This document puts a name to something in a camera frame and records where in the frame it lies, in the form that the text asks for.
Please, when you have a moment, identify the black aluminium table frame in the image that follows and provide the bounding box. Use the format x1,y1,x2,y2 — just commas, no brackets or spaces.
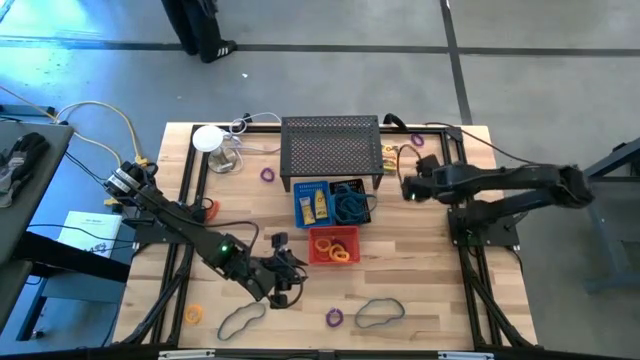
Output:
113,122,540,351

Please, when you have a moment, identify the black bench frame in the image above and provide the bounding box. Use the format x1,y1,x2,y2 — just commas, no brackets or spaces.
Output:
12,230,132,343

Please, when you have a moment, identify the black power cable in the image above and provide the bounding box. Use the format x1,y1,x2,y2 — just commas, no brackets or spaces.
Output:
382,112,539,166

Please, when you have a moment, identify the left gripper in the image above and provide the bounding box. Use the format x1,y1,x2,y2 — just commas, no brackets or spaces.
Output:
249,249,310,309

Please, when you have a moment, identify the person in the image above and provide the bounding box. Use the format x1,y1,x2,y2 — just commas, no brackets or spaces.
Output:
159,0,239,65

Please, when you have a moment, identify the yellow extension cable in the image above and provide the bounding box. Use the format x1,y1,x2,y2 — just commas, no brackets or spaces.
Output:
0,83,150,169

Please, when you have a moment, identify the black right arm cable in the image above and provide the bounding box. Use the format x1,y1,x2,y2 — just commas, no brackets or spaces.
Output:
396,143,426,177

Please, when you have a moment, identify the white brass desk lamp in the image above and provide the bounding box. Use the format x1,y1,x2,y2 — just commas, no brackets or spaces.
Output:
192,124,239,175

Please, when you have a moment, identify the black work glove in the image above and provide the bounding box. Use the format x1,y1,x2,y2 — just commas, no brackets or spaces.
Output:
2,132,51,184

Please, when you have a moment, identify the grey side table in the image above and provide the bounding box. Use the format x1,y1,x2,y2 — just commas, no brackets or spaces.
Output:
0,119,76,334

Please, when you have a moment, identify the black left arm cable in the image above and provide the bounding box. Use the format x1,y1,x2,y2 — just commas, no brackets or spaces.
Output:
199,197,309,310

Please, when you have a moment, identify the black perforated metal shelf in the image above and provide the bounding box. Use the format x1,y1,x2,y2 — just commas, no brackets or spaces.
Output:
279,115,386,193

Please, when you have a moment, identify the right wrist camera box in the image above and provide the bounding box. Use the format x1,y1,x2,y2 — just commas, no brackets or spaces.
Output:
416,153,443,177

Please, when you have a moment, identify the white lamp cable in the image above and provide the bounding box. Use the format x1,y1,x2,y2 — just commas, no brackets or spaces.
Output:
227,112,284,174

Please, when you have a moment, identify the black plastic basket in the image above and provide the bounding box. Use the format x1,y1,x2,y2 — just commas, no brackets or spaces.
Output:
328,178,373,226

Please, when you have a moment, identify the white paper booklet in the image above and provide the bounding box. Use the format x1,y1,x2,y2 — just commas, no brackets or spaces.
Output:
56,210,124,259

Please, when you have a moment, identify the black rubber band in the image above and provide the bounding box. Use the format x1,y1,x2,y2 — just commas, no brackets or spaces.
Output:
216,301,268,342
354,297,407,330

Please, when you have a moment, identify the red plastic basket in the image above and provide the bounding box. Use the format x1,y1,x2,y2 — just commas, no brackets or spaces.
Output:
307,225,362,266

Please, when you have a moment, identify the blue grey metal stand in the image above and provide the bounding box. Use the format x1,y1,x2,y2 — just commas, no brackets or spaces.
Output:
562,135,640,295

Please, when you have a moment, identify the silver metal bracket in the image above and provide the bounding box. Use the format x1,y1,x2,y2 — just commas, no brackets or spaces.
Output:
437,350,497,360
158,349,217,360

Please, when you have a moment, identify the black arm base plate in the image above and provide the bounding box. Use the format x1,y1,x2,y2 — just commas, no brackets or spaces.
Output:
446,206,522,250
133,213,201,247

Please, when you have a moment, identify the grey work glove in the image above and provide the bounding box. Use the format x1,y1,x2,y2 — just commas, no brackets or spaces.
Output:
0,152,26,209

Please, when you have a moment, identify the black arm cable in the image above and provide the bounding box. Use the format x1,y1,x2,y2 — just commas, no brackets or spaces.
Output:
199,197,309,310
396,143,426,177

